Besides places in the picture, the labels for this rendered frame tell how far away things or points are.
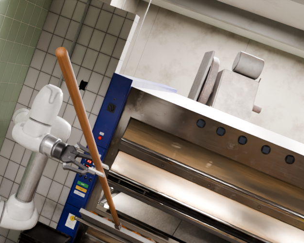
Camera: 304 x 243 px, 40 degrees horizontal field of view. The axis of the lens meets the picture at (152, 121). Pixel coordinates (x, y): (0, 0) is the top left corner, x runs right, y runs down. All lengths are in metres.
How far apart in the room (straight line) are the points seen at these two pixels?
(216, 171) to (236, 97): 4.47
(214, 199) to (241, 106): 4.44
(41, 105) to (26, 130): 0.12
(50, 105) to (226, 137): 1.52
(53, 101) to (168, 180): 1.49
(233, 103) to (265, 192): 4.44
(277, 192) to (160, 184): 0.82
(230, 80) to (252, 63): 0.47
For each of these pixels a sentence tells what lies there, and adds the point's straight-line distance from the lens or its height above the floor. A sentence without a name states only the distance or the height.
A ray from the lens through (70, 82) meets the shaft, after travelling 1.16.
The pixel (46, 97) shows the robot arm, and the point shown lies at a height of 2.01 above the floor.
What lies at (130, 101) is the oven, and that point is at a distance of 3.10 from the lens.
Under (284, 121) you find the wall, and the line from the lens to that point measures 10.65.
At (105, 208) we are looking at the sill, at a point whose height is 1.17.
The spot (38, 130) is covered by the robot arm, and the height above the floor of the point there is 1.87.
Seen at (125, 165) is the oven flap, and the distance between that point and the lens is 3.14.
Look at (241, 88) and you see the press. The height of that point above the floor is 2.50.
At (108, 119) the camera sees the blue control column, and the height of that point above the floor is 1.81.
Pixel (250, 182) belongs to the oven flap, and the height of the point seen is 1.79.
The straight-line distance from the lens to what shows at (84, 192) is 3.25.
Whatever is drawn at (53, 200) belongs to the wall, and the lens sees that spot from 3.41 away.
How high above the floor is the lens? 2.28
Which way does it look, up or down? 7 degrees down
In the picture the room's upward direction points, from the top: 21 degrees clockwise
